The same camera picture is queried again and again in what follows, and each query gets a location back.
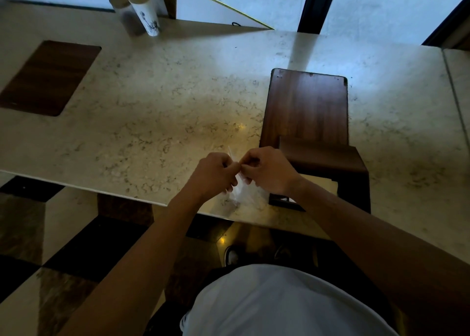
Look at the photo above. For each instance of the person's right hand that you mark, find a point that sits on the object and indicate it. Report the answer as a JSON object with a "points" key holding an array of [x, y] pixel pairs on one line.
{"points": [[271, 170]]}

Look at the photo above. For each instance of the person's left hand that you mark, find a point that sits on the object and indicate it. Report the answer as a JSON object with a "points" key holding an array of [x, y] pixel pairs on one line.
{"points": [[211, 176]]}

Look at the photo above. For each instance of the person's left fingers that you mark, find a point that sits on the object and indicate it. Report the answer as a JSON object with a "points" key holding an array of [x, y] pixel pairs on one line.
{"points": [[231, 174]]}

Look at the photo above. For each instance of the person's right fingers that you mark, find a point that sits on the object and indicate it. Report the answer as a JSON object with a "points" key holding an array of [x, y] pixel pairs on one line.
{"points": [[251, 167]]}

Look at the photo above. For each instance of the clear plastic wrapper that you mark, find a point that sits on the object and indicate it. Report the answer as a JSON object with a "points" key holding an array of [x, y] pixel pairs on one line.
{"points": [[248, 196]]}

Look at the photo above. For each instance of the person's left forearm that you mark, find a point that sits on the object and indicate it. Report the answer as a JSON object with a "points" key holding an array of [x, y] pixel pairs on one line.
{"points": [[147, 258]]}

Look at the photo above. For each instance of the person's right forearm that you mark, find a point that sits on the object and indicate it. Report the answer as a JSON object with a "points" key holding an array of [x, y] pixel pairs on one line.
{"points": [[374, 251]]}

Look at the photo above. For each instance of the dark wooden tissue box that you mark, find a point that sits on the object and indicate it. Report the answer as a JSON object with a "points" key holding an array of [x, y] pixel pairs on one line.
{"points": [[312, 119]]}

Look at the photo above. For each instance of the person's left shoe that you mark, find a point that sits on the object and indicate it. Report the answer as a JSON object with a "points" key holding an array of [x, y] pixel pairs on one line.
{"points": [[232, 255]]}

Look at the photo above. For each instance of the person's shoe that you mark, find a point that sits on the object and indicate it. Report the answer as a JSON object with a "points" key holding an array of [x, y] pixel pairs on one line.
{"points": [[232, 255], [283, 253]]}

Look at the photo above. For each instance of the person's right shoe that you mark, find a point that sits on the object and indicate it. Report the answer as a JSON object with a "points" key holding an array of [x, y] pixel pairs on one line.
{"points": [[283, 253]]}

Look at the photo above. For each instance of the person's white shirt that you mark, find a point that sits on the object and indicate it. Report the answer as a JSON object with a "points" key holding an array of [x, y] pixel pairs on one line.
{"points": [[279, 306]]}

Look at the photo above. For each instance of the gold framed mirror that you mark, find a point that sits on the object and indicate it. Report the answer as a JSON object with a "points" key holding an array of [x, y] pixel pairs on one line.
{"points": [[209, 11]]}

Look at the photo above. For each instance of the white printed paper cup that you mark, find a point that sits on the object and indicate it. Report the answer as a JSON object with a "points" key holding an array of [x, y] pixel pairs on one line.
{"points": [[147, 14]]}

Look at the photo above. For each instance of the plain paper cup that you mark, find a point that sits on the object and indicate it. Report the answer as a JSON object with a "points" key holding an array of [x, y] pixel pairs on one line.
{"points": [[125, 11]]}

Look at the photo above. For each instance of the brown wooden placemat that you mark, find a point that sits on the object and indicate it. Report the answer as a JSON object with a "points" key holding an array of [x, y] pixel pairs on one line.
{"points": [[47, 77]]}

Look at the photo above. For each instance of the dark door frame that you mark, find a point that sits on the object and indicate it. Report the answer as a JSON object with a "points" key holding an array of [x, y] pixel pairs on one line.
{"points": [[317, 5], [450, 25]]}

